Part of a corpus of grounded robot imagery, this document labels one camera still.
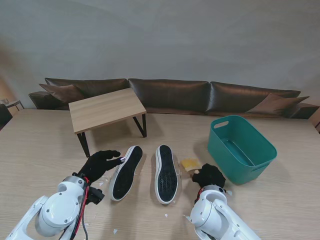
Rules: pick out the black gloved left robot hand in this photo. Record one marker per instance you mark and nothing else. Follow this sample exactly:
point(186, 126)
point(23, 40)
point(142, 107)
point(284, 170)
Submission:
point(97, 166)

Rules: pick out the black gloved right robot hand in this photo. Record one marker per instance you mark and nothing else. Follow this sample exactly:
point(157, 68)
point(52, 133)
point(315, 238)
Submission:
point(208, 176)

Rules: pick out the wooden brush yellow bristles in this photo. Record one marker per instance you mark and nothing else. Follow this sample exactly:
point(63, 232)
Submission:
point(190, 163)

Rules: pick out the yellow canvas sneaker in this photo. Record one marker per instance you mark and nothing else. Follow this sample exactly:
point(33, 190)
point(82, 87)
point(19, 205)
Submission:
point(126, 175)
point(166, 175)

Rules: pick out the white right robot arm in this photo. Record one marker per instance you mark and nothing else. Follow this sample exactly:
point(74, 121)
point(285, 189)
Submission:
point(215, 215)

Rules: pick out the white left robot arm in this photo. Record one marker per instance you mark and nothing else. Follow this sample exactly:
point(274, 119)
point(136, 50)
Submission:
point(58, 210)

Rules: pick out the green plastic basin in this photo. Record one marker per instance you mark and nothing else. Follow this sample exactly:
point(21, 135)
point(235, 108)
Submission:
point(217, 140)

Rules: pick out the small wooden black-legged stand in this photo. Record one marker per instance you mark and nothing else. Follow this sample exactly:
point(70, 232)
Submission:
point(105, 110)

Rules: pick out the brown leather throw pillow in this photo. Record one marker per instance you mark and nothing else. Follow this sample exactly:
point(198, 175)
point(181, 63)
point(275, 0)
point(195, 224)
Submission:
point(60, 91)
point(272, 103)

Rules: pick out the brown leather sofa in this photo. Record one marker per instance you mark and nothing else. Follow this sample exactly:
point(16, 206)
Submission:
point(170, 95)

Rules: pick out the wooden side table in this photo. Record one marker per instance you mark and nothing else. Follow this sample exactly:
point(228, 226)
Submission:
point(13, 102)

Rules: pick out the dark chair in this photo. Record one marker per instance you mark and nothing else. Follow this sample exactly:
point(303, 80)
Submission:
point(3, 117)

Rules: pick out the light wooden cabinet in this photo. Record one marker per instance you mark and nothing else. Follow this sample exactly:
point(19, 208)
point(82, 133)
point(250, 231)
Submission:
point(317, 123)

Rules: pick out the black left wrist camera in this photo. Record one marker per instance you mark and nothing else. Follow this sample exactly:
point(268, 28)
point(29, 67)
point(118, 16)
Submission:
point(96, 195)

